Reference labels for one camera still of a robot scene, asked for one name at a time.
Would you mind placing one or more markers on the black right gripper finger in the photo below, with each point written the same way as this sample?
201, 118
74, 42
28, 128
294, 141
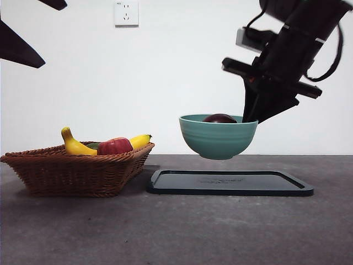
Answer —
275, 102
249, 99

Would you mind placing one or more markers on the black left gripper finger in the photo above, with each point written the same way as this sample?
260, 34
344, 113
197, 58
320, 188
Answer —
56, 4
16, 49

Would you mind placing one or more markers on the dark purple plum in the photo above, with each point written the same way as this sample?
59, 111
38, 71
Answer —
219, 118

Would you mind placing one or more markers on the teal ribbed bowl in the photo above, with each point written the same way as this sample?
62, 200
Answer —
218, 140

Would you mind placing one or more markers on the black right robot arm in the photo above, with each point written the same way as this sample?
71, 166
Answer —
306, 11

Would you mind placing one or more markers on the black rectangular tray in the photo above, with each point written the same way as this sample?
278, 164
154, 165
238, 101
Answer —
226, 185

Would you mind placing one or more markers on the yellow banana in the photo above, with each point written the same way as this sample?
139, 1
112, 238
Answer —
73, 147

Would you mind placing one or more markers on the green fruit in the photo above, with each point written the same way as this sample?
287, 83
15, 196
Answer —
93, 145

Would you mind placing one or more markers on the brown wicker basket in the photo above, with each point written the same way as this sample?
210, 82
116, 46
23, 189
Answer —
71, 176

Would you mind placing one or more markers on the red apple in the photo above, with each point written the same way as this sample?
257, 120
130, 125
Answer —
114, 147

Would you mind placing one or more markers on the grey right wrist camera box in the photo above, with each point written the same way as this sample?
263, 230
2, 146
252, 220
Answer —
242, 38

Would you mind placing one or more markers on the white wall socket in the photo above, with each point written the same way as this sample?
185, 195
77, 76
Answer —
126, 13

